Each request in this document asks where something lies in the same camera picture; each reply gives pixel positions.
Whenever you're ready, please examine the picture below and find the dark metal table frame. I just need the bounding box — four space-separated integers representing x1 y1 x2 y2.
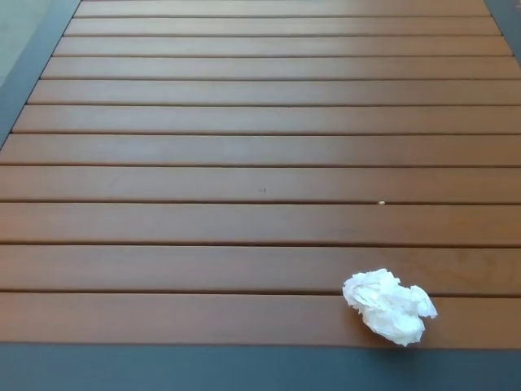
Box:
0 0 521 391

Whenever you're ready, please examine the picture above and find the white paper napkin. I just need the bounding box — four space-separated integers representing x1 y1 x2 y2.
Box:
342 267 439 348

